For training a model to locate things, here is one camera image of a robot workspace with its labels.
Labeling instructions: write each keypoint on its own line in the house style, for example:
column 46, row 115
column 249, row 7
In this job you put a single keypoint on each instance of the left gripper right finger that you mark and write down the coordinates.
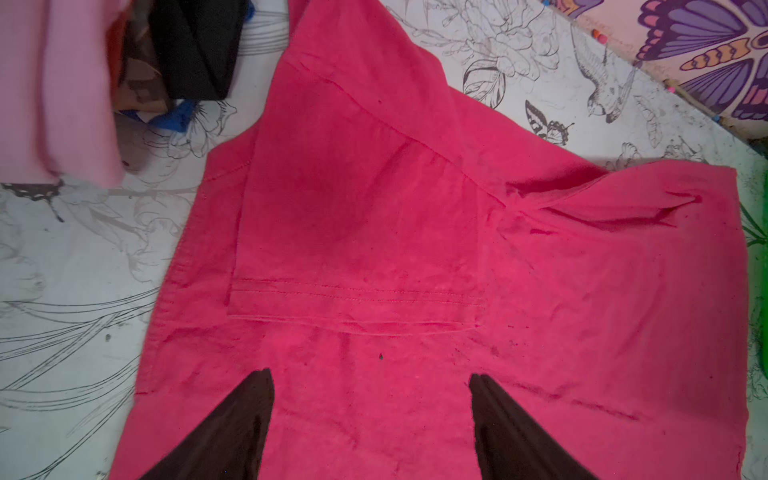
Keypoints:
column 510, row 444

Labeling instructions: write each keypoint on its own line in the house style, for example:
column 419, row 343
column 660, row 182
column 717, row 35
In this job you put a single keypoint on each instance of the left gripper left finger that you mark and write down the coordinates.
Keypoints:
column 229, row 442

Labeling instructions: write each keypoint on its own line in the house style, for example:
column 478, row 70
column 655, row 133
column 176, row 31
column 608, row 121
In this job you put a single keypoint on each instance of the magenta t-shirt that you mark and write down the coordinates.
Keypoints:
column 377, row 237

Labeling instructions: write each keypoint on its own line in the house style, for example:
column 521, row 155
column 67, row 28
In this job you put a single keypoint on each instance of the dark folded clothes stack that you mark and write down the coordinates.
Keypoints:
column 172, row 55

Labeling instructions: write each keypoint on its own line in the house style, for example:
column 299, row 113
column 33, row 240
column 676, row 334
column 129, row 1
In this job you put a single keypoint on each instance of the green plastic basket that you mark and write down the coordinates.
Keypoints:
column 763, row 338

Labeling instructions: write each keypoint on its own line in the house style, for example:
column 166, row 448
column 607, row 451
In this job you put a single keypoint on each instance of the folded light pink t-shirt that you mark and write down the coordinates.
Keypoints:
column 56, row 92

